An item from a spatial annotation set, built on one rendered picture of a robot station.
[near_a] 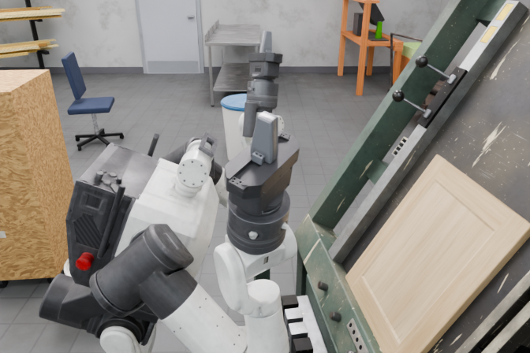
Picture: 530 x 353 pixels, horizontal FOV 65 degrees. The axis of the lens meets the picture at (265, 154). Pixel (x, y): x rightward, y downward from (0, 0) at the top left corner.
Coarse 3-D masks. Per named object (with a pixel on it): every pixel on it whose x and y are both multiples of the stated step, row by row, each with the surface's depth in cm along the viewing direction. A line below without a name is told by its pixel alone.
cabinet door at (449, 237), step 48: (432, 192) 116; (480, 192) 101; (384, 240) 124; (432, 240) 109; (480, 240) 96; (384, 288) 117; (432, 288) 102; (480, 288) 92; (384, 336) 109; (432, 336) 96
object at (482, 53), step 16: (496, 16) 119; (512, 16) 115; (496, 32) 116; (480, 48) 119; (496, 48) 118; (464, 64) 123; (480, 64) 119; (464, 80) 121; (448, 112) 124; (416, 128) 129; (432, 128) 126; (416, 144) 127; (400, 160) 130; (416, 160) 129; (384, 176) 134; (400, 176) 131; (384, 192) 132; (368, 208) 134; (352, 224) 139; (368, 224) 136; (336, 240) 143; (352, 240) 138; (336, 256) 140
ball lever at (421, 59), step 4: (420, 56) 123; (424, 56) 123; (416, 60) 124; (420, 60) 123; (424, 60) 122; (416, 64) 124; (420, 64) 123; (424, 64) 123; (428, 64) 124; (432, 68) 123; (440, 72) 123; (444, 72) 123; (444, 76) 123; (448, 76) 122; (452, 76) 122; (456, 76) 122; (448, 80) 122; (452, 80) 122
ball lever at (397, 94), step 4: (396, 92) 126; (400, 92) 126; (392, 96) 128; (396, 96) 126; (400, 96) 126; (404, 96) 126; (396, 100) 127; (400, 100) 127; (404, 100) 127; (408, 100) 127; (412, 104) 126; (416, 108) 126; (420, 108) 126; (424, 112) 126; (428, 112) 125; (424, 116) 126; (428, 116) 125
